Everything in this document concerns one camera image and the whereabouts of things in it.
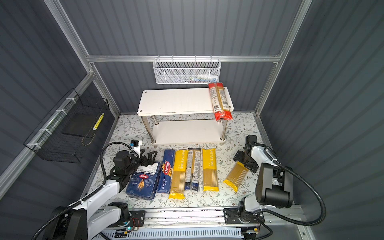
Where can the wide blue Barilla pasta box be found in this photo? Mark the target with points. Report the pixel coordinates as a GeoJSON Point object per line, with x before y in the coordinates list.
{"type": "Point", "coordinates": [144, 182]}

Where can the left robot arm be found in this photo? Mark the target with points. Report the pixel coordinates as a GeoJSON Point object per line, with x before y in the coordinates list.
{"type": "Point", "coordinates": [84, 220]}

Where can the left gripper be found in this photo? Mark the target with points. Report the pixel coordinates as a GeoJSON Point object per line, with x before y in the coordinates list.
{"type": "Point", "coordinates": [150, 160]}

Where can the white two-tier shelf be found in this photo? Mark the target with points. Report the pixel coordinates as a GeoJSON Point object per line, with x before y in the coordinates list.
{"type": "Point", "coordinates": [190, 101]}

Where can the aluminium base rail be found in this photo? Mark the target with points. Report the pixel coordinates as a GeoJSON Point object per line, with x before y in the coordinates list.
{"type": "Point", "coordinates": [206, 223]}

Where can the dark blue clear spaghetti bag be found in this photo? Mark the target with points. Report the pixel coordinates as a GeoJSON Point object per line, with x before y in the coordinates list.
{"type": "Point", "coordinates": [192, 179]}

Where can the black wire basket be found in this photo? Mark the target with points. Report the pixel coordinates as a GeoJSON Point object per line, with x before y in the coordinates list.
{"type": "Point", "coordinates": [68, 134]}

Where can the items in white basket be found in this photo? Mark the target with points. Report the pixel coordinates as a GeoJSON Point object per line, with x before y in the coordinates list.
{"type": "Point", "coordinates": [199, 79]}

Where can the narrow blue Barilla spaghetti box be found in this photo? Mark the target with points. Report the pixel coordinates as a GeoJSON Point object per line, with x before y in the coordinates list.
{"type": "Point", "coordinates": [167, 165]}

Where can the white wire mesh basket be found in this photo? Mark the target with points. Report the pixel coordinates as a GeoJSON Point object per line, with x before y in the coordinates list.
{"type": "Point", "coordinates": [166, 73]}

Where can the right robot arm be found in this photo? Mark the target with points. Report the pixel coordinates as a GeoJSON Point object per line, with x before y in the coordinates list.
{"type": "Point", "coordinates": [274, 185]}

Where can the yellow pastatime bag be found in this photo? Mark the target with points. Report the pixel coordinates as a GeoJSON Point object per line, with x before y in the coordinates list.
{"type": "Point", "coordinates": [236, 176]}
{"type": "Point", "coordinates": [179, 175]}
{"type": "Point", "coordinates": [210, 176]}

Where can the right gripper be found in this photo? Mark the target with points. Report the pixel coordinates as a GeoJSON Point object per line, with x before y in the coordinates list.
{"type": "Point", "coordinates": [240, 156]}

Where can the yellow marker pen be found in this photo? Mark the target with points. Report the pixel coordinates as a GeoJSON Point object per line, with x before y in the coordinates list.
{"type": "Point", "coordinates": [98, 122]}

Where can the red spaghetti bag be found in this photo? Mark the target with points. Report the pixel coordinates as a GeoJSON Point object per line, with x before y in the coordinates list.
{"type": "Point", "coordinates": [219, 102]}

